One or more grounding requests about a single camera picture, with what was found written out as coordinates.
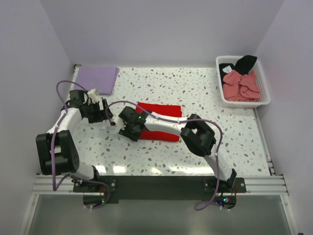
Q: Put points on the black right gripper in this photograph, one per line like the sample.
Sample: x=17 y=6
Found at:
x=124 y=132

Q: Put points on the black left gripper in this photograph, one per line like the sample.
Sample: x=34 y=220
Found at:
x=101 y=115

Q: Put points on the red t shirt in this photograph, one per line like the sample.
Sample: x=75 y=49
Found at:
x=167 y=110

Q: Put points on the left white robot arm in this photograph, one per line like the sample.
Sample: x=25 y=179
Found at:
x=56 y=149

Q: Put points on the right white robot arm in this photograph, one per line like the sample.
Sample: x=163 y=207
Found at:
x=202 y=137

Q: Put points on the folded lilac t shirt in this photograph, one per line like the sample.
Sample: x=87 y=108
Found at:
x=97 y=77

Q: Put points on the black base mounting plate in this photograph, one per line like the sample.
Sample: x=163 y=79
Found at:
x=114 y=198

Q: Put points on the pink t shirt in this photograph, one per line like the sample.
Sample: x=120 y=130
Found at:
x=241 y=88

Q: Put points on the black t shirt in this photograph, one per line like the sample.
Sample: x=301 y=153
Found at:
x=242 y=64

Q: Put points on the white plastic laundry basket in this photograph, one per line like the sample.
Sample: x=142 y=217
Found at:
x=261 y=83

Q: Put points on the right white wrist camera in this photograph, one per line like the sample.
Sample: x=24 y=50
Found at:
x=117 y=122

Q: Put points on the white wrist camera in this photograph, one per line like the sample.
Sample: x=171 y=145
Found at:
x=93 y=94
x=117 y=122

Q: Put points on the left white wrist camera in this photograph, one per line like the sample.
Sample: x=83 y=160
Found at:
x=93 y=94

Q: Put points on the aluminium frame rail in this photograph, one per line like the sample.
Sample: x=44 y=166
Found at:
x=246 y=185

